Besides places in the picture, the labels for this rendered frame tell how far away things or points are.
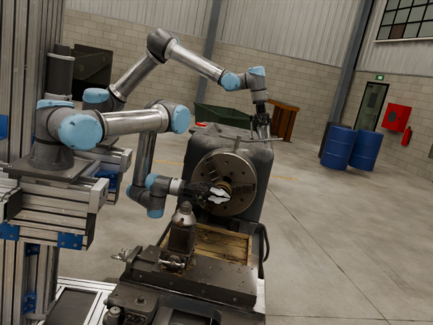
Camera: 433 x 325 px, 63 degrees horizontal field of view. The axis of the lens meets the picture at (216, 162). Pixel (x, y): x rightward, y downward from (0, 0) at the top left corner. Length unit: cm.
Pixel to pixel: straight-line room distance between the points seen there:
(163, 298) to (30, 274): 83
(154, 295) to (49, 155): 58
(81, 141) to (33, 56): 44
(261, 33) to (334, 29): 255
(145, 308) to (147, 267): 14
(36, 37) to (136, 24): 1018
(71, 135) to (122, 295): 51
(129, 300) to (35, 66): 90
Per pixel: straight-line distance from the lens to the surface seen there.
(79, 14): 1179
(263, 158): 180
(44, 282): 186
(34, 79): 151
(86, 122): 118
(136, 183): 163
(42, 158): 133
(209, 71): 158
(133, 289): 118
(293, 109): 1008
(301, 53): 1269
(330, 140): 808
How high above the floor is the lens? 160
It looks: 15 degrees down
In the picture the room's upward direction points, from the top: 11 degrees clockwise
